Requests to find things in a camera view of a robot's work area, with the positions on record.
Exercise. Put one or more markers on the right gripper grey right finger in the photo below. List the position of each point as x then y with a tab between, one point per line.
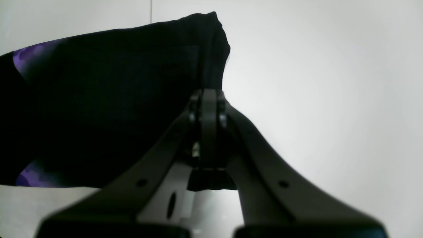
278	202

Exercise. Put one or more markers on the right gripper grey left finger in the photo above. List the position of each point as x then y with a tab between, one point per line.
147	199

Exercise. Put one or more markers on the black T-shirt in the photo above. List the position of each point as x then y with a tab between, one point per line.
79	111

